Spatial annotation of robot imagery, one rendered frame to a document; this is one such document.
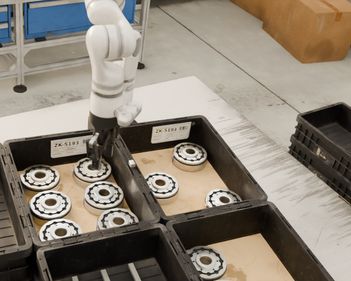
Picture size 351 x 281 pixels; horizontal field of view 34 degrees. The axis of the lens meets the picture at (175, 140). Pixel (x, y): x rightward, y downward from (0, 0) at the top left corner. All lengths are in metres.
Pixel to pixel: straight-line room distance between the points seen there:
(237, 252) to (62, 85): 2.36
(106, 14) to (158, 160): 0.58
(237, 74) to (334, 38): 0.82
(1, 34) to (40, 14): 0.25
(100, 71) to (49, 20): 2.23
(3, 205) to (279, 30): 3.37
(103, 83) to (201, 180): 0.53
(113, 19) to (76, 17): 2.25
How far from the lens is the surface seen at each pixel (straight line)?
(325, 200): 1.93
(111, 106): 1.28
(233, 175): 1.62
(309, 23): 4.27
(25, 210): 1.37
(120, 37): 1.21
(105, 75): 1.24
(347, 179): 2.43
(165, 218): 1.37
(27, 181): 1.56
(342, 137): 2.68
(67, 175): 1.62
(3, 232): 1.47
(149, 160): 1.70
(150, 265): 1.40
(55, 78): 3.70
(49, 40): 3.48
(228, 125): 2.15
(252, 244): 1.51
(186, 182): 1.64
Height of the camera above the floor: 1.87
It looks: 35 degrees down
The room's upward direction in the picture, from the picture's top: 9 degrees clockwise
